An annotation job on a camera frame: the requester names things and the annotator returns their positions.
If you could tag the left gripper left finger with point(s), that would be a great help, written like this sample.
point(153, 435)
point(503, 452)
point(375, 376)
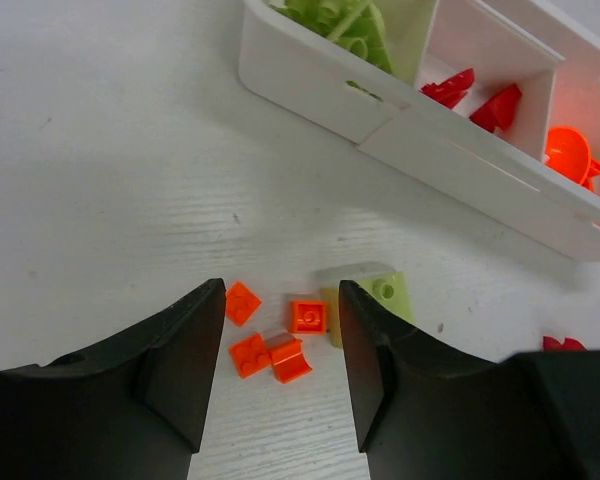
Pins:
point(131, 406)

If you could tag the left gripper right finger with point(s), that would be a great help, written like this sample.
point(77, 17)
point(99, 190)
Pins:
point(425, 410)

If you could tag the green lego plate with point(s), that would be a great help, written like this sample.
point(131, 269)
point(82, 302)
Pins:
point(385, 284)

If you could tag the orange round lego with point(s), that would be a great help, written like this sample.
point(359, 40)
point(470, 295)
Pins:
point(568, 152)

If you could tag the red lego small piece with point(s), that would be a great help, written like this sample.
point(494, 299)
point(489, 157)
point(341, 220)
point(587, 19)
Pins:
point(499, 112)

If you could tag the red lego arch piece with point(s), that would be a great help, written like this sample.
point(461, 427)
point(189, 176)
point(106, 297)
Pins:
point(451, 91)

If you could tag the orange lego plate studs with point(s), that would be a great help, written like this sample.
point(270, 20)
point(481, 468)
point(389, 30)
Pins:
point(250, 355)

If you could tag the red lego slope piece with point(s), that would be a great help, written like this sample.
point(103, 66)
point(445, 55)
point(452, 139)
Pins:
point(567, 344)

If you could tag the orange curved lego piece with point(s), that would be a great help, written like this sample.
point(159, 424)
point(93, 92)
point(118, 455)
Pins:
point(287, 358)

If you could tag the orange square lego plate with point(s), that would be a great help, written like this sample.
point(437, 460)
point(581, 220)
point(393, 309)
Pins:
point(308, 317)

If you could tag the small orange lego piece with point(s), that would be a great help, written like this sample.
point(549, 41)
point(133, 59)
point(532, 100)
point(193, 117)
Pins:
point(241, 303)

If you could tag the white three-compartment tray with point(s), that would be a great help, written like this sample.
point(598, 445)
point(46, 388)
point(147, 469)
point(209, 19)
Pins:
point(552, 57)

